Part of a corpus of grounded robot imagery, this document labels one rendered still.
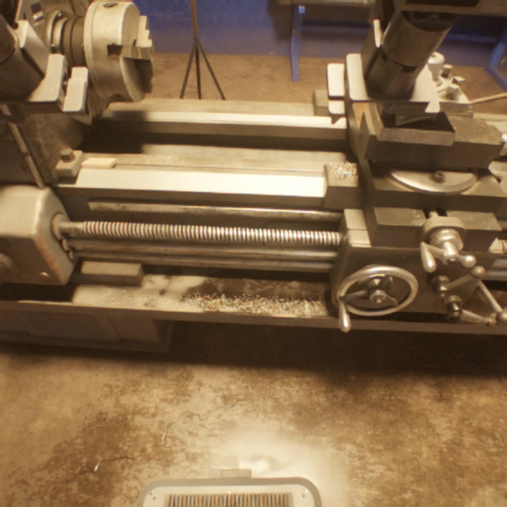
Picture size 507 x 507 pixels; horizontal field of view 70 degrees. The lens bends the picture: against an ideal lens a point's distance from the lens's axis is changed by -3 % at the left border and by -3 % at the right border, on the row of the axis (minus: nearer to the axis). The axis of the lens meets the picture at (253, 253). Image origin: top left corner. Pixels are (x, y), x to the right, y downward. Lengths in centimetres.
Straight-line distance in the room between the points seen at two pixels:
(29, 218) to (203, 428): 95
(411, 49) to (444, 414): 148
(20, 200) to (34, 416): 90
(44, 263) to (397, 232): 96
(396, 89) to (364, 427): 132
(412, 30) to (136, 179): 84
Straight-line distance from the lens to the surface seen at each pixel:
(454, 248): 93
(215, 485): 124
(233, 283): 135
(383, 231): 95
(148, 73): 118
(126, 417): 162
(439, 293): 112
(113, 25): 108
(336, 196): 103
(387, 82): 49
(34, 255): 120
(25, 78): 53
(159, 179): 109
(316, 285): 137
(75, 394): 172
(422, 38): 44
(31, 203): 116
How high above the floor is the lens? 148
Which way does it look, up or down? 48 degrees down
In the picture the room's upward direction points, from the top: 1 degrees clockwise
